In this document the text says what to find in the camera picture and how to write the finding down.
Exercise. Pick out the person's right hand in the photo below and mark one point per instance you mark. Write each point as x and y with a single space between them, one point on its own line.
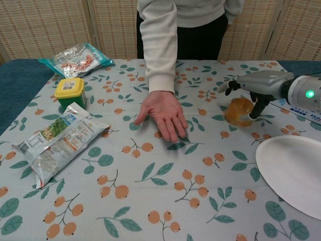
163 110

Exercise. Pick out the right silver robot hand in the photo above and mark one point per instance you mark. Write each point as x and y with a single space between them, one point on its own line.
265 82

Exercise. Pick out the orange jelly cup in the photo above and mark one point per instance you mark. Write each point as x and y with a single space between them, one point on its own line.
237 110

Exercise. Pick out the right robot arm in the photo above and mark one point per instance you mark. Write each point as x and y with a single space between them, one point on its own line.
301 88

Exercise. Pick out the white round plate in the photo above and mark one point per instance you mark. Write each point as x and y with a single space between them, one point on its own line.
293 170

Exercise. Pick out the blue white toothpaste box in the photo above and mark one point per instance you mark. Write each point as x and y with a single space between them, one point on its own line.
308 116

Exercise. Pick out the person's right arm white sleeve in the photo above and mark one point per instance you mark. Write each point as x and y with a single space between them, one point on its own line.
160 50

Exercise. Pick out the person's body white sweater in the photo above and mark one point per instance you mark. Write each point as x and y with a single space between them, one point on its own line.
200 37

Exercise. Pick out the floral orange fruit tablecloth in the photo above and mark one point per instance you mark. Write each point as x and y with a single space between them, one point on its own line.
150 200

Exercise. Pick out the teal red snack bag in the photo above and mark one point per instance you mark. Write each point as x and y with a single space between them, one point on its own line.
80 62

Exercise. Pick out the yellow lid green container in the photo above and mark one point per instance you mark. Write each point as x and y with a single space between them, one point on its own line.
69 88

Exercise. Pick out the white green snack bag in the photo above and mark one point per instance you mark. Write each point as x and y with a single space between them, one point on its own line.
57 140

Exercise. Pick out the woven bamboo folding screen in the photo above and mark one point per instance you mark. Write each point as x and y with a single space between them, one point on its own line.
50 25

